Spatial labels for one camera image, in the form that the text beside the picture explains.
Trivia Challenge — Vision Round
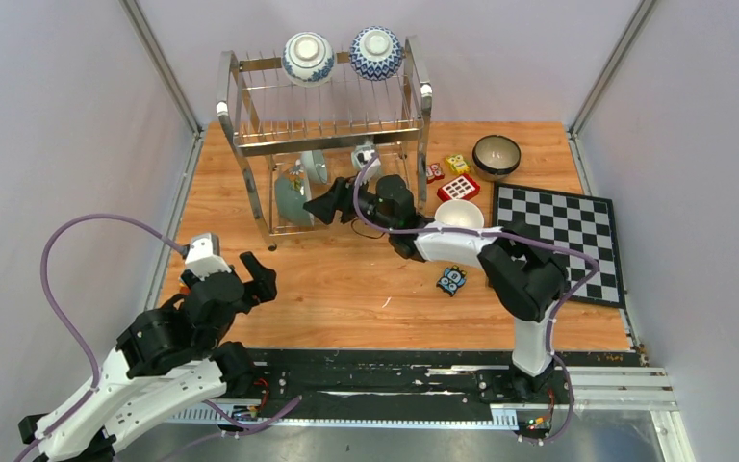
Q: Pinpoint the black white checkerboard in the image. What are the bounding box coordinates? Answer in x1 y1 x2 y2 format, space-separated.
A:
492 183 626 309

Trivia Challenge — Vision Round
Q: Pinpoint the small celadon cup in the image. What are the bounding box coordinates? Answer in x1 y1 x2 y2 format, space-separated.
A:
350 143 380 170
300 149 329 184

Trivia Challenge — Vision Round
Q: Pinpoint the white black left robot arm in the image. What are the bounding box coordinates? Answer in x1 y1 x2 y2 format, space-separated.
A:
18 252 277 461

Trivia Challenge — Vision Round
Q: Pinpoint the dark blue floral bowl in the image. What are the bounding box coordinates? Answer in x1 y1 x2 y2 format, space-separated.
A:
471 135 522 171

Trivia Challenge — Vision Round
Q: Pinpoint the steel two-tier dish rack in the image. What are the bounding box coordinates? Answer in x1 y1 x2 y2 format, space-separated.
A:
216 35 433 250

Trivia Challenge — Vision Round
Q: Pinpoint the red calculator toy block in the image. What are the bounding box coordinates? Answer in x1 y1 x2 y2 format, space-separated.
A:
437 173 481 202

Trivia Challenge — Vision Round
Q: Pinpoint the pink brown bowl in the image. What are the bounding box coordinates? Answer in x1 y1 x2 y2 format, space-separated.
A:
474 167 515 182

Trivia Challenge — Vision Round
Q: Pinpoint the small celadon cup left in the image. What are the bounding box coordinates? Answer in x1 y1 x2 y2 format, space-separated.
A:
300 149 329 184

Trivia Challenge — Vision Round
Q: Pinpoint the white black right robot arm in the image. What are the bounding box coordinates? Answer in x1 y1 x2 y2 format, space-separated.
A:
303 174 568 402

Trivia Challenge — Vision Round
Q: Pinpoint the blue owl toy block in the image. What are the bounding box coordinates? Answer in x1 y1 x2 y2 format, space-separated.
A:
436 266 467 297

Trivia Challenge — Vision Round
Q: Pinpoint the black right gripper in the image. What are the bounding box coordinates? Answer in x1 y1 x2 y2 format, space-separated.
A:
304 172 396 234

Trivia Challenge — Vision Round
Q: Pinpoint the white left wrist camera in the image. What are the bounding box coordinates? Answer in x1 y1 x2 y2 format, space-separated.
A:
184 232 232 280

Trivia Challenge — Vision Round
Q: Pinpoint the blue white patterned bowl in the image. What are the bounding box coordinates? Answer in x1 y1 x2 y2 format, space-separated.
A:
347 26 404 82

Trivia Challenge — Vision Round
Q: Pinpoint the red owl toy block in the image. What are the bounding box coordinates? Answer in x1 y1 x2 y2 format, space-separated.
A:
425 163 445 184

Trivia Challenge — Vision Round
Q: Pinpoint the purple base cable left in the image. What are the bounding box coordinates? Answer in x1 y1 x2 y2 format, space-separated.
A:
206 394 304 441

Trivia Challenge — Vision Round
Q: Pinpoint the small celadon cup right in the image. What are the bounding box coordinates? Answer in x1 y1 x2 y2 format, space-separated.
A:
350 143 380 170

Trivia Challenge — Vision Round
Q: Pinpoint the cream bowl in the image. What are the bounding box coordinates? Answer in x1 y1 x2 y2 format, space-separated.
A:
434 199 485 229

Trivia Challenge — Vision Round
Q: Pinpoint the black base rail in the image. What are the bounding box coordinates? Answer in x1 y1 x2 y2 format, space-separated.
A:
163 348 677 439

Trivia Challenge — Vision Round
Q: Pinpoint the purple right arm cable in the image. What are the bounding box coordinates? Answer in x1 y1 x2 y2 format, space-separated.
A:
351 152 601 445

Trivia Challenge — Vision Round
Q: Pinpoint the yellow owl toy block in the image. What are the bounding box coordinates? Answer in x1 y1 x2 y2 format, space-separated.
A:
445 154 471 177

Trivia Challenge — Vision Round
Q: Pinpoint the white blue floral bowl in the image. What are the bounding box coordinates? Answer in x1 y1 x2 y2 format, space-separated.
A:
281 32 336 88

